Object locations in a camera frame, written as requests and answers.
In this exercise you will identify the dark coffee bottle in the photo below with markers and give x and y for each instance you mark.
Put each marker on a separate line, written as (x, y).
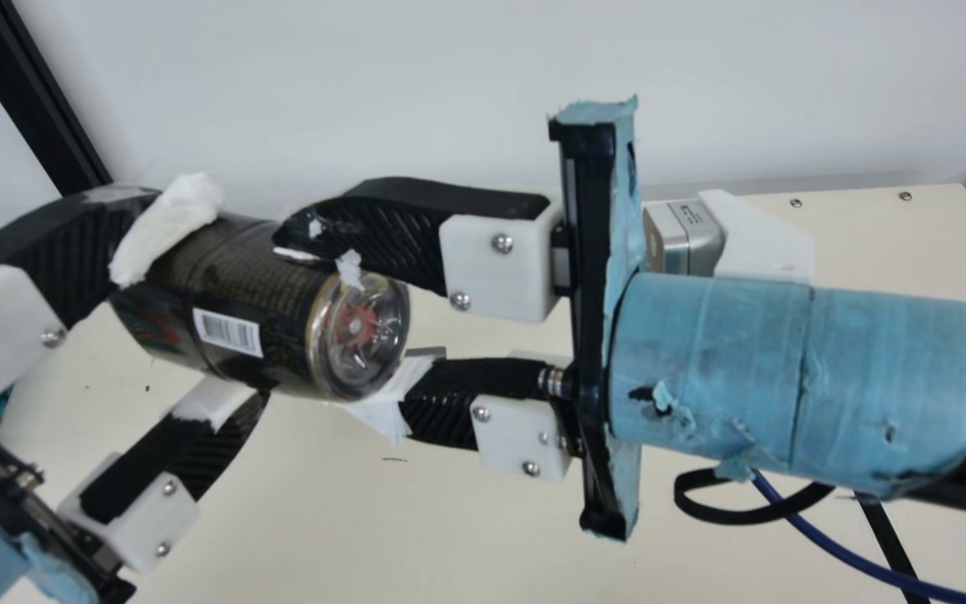
(240, 294)

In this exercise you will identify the black post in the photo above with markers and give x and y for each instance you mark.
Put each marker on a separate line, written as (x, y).
(30, 92)

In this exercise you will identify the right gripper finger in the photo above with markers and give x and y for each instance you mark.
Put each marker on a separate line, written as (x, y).
(491, 268)
(516, 436)

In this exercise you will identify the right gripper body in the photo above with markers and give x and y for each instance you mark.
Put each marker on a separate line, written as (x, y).
(785, 377)

